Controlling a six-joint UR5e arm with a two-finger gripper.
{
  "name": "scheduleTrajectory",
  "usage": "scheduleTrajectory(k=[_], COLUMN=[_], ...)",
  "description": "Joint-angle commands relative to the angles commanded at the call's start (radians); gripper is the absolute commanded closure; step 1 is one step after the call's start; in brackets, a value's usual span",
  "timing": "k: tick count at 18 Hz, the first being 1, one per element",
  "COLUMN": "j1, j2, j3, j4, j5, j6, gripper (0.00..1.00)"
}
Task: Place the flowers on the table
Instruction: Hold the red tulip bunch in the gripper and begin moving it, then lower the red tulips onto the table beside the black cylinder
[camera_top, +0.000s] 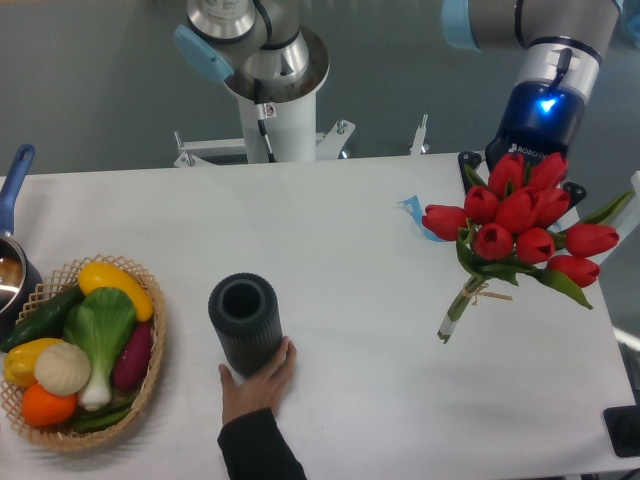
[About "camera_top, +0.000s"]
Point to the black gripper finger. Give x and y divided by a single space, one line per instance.
576 192
469 162

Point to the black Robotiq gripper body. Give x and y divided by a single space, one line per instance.
534 145

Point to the red tulip bouquet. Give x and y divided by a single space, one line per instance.
504 230

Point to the dark ribbed cylindrical vase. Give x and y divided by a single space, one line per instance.
244 311

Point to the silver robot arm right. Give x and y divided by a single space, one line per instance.
564 98

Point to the black sleeved forearm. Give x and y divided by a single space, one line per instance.
253 447

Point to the person's bare hand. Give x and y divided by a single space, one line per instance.
262 390

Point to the light blue tape strip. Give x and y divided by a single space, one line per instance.
413 207

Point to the black device at edge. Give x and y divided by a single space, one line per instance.
623 429

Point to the purple sweet potato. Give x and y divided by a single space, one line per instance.
131 367

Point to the green bok choy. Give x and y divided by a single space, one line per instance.
100 326

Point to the woven bamboo basket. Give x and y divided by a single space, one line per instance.
62 438

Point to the dark green cucumber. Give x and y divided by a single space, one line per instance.
46 321

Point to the white garlic bulb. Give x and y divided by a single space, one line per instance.
62 369

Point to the green bean pods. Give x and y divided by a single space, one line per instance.
103 418

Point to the yellow bell pepper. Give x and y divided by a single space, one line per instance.
19 363

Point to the orange fruit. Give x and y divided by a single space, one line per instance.
40 408

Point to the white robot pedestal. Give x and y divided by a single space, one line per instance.
286 129

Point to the white metal mounting frame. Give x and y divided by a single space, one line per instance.
328 146

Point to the blue handled saucepan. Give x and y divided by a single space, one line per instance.
19 276

